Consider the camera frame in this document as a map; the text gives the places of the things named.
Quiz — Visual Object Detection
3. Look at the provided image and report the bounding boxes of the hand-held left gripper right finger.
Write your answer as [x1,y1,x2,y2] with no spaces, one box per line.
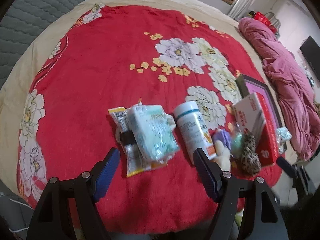
[194,148,290,240]

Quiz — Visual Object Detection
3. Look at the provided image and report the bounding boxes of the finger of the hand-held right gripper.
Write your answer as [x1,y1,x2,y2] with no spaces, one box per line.
[276,156,298,179]

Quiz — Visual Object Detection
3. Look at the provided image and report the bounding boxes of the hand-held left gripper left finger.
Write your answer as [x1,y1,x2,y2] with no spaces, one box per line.
[26,148,120,240]

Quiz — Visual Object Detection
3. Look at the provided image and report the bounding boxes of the cream plush teddy bear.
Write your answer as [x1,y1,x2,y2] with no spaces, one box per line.
[215,140,232,173]

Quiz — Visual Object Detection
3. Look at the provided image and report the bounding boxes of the light blue tissue pack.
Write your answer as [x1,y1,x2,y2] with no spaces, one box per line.
[276,127,292,142]

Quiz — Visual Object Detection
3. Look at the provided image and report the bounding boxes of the leopard print cloth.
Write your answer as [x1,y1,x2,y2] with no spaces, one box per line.
[239,129,262,176]

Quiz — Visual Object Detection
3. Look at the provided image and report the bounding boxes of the small purple pouch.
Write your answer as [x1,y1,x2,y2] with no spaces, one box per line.
[212,129,232,150]

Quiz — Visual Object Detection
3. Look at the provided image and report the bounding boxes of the green and white tissue pack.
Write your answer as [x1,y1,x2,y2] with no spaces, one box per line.
[127,104,181,161]

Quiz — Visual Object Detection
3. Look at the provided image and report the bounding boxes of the dark framed pink tray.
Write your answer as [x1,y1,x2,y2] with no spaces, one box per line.
[235,74,288,153]

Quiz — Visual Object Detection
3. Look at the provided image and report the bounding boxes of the white pill bottle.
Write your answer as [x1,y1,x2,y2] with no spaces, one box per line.
[174,102,217,165]

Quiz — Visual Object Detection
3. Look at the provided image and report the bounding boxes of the red and white box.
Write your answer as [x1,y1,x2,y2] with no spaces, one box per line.
[232,92,279,166]

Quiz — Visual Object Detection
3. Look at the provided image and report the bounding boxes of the yellow snack packet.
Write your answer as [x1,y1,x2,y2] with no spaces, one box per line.
[108,106,168,178]

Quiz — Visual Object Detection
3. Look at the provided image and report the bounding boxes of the pink quilt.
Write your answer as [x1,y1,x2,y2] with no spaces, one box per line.
[239,17,320,162]

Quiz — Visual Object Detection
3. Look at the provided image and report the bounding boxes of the red floral blanket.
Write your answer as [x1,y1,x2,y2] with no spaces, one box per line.
[16,5,285,233]

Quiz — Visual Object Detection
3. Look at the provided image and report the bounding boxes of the black television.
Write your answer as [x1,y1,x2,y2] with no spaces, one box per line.
[300,35,320,77]

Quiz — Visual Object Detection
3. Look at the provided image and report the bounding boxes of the red gift bags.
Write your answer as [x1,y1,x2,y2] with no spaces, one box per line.
[249,11,278,33]

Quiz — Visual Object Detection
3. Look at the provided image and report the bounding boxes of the beige bed sheet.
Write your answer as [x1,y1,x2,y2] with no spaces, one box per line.
[0,0,300,200]

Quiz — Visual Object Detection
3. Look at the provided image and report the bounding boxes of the grey quilted headboard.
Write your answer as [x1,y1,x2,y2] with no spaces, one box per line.
[0,0,118,88]

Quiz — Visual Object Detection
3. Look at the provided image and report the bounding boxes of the white cable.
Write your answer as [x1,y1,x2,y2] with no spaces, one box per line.
[0,192,29,233]

